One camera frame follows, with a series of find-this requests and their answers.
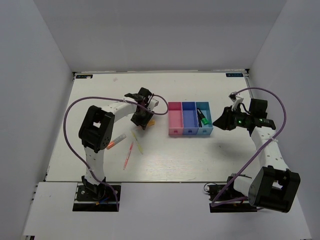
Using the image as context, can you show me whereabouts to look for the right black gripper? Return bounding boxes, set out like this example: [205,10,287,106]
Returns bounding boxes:
[212,104,252,131]

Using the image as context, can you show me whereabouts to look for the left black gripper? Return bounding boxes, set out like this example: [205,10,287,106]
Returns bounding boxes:
[131,106,155,130]

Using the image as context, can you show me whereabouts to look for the green black highlighter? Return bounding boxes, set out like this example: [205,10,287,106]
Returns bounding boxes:
[196,108,209,126]

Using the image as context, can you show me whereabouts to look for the yellow thin pen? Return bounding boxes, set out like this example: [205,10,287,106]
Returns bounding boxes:
[130,130,144,155]

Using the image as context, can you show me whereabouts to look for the orange clear highlighter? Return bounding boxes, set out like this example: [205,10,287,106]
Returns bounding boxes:
[106,134,127,150]

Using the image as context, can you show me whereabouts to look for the purple black highlighter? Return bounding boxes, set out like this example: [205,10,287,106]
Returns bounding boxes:
[197,114,202,128]

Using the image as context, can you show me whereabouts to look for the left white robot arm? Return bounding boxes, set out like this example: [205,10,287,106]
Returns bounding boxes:
[78,87,159,200]

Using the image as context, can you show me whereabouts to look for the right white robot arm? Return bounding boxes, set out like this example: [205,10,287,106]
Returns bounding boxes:
[210,98,301,213]

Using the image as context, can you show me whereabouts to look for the light blue drawer box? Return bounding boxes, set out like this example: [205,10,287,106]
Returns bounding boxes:
[195,101,213,136]

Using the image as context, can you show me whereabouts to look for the pink thin pen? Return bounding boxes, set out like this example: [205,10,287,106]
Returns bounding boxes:
[123,141,134,170]

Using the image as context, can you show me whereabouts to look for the pink drawer box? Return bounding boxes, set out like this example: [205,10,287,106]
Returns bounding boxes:
[168,102,184,136]

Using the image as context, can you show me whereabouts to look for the right corner label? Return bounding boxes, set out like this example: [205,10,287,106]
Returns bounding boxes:
[225,73,244,78]

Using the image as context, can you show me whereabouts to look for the corner label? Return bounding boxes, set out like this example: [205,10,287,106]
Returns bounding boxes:
[225,73,244,78]
[75,74,93,79]

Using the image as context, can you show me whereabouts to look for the left corner label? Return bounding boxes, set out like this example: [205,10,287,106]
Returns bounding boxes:
[75,74,93,79]

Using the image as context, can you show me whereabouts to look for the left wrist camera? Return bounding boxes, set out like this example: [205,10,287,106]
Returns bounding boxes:
[148,97,159,110]

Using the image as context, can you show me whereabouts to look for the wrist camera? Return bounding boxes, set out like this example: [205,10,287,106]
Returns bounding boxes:
[228,92,244,112]
[148,97,159,110]

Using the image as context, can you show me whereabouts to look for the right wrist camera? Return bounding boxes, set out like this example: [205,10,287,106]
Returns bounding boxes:
[228,92,244,112]

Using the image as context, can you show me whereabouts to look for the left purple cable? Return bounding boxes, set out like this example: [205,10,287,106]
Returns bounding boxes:
[64,94,169,212]

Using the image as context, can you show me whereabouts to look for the purple cable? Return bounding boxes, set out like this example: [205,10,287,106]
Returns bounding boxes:
[64,94,169,212]
[210,87,287,210]

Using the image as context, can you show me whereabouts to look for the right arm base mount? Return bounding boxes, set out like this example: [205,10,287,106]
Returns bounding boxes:
[203,173,259,213]

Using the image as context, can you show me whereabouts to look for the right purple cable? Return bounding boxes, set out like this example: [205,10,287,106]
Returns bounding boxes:
[210,87,287,210]

